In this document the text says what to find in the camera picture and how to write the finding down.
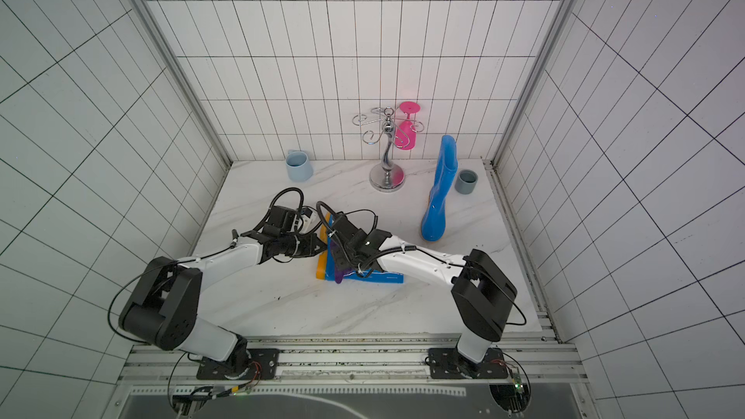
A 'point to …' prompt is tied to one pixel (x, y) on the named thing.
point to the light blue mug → (299, 166)
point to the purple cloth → (339, 273)
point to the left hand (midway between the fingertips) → (322, 251)
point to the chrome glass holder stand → (386, 177)
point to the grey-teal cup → (466, 181)
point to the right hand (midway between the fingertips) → (343, 245)
